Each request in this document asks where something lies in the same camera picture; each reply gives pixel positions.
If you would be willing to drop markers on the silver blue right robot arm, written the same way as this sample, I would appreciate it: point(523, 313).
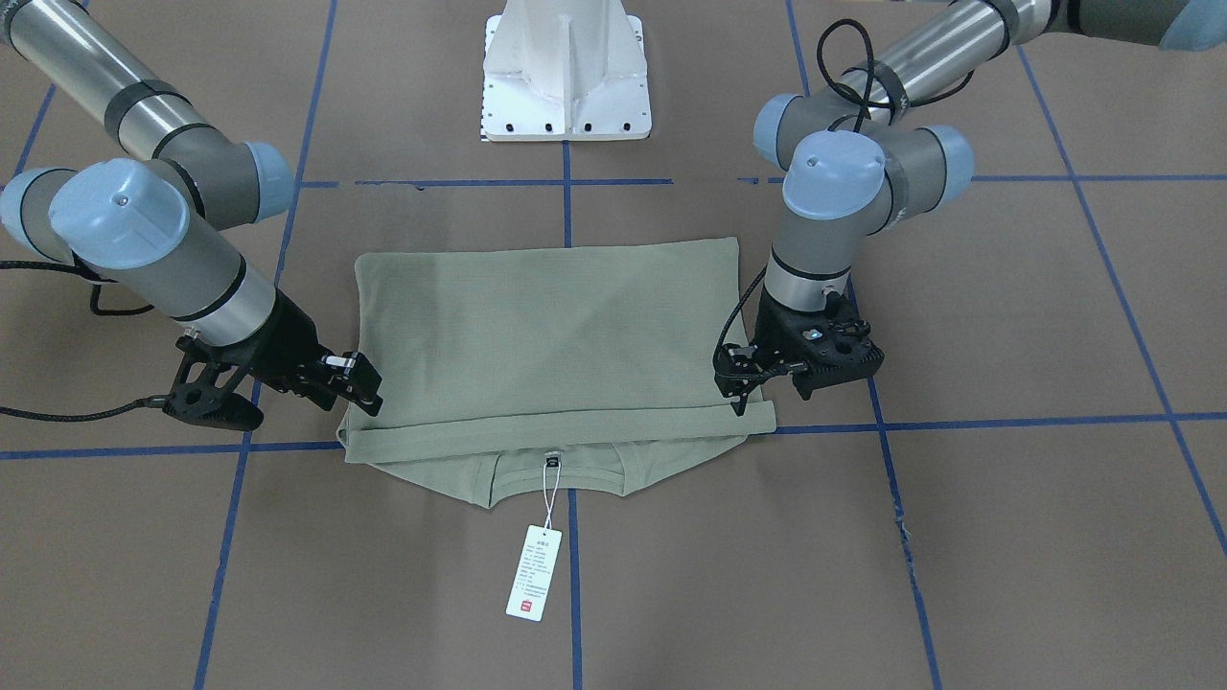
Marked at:
point(153, 221)

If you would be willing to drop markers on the white central pedestal column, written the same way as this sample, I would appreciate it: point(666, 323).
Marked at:
point(564, 71)

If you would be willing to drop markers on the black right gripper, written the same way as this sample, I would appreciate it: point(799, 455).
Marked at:
point(279, 343)

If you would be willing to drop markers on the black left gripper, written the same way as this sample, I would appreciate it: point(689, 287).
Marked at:
point(770, 334)

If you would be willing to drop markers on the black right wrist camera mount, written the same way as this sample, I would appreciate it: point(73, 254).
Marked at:
point(204, 392)

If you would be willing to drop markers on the olive green long-sleeve shirt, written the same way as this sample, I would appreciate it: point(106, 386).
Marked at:
point(491, 362)

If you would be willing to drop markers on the white shirt hang tag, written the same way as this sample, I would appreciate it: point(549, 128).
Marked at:
point(535, 570)

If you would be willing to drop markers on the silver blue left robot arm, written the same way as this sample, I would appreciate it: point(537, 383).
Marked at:
point(851, 170)

